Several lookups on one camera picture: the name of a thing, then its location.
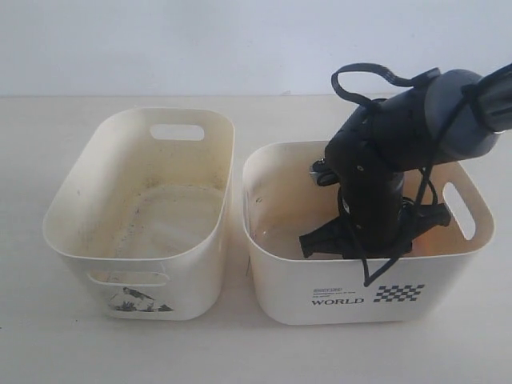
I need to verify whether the white WORLD bin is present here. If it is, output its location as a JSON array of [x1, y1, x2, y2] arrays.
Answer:
[[242, 141, 494, 326]]

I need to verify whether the black cable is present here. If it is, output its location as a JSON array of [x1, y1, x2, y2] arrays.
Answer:
[[330, 62, 512, 288]]

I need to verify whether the white plastic bin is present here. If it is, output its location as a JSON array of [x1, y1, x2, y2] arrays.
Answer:
[[42, 107, 234, 321]]

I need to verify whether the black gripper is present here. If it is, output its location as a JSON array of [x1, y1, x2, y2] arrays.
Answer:
[[299, 175, 451, 259]]

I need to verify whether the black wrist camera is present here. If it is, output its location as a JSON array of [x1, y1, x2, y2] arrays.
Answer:
[[309, 158, 340, 187]]

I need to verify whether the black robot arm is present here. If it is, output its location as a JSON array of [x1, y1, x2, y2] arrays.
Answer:
[[299, 63, 511, 259]]

